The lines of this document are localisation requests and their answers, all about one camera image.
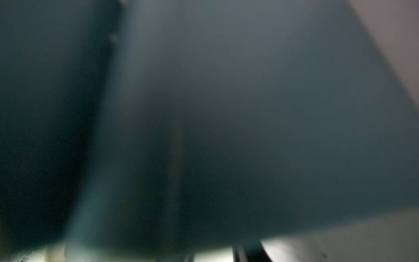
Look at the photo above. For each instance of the teal drawer cabinet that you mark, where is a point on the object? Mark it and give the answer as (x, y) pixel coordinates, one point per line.
(157, 128)

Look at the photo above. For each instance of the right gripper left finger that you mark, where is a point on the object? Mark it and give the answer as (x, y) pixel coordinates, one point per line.
(189, 257)

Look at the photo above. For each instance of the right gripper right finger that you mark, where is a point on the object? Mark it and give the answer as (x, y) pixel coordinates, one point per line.
(250, 252)

